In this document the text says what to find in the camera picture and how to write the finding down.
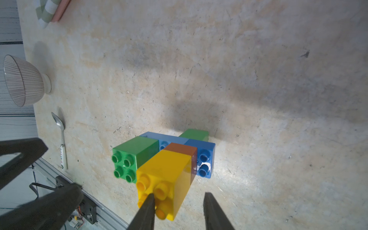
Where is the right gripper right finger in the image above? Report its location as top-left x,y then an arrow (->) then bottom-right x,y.
203,192 -> 235,230

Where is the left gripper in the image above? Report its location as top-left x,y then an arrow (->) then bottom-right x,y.
1,138 -> 84,230

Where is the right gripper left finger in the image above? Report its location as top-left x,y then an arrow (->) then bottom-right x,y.
127,193 -> 155,230

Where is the yellow lego brick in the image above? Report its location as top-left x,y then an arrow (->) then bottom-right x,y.
136,150 -> 191,221

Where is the dark blue lego brick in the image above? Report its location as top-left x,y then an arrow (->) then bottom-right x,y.
185,139 -> 216,178

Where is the green lego brick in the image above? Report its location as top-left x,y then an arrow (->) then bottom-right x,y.
112,136 -> 159,183

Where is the orange lego brick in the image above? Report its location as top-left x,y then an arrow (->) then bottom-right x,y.
164,143 -> 197,184

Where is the light blue long lego brick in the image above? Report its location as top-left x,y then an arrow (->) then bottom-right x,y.
140,132 -> 189,151

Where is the green lego brick base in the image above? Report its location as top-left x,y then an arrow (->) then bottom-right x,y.
179,128 -> 209,142

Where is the metal spoon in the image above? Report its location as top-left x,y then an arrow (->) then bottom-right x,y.
51,112 -> 68,171

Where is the pink glass plate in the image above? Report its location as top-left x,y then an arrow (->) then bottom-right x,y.
3,55 -> 52,107

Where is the green checkered cloth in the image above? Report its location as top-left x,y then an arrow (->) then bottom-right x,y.
34,0 -> 71,29

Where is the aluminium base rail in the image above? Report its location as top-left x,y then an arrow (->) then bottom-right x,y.
33,158 -> 128,230

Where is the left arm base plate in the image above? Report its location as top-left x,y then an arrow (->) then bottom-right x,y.
56,176 -> 97,224

